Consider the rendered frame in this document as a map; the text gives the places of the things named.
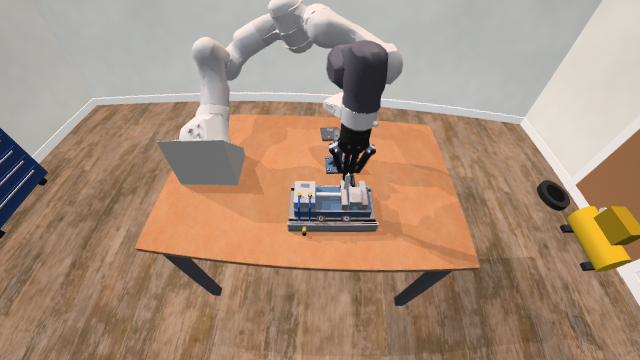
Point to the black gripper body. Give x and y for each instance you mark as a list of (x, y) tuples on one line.
[(353, 138)]

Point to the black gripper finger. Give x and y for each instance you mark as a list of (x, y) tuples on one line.
[(356, 168), (333, 149)]

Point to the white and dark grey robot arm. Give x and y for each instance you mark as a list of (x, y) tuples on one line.
[(361, 70)]

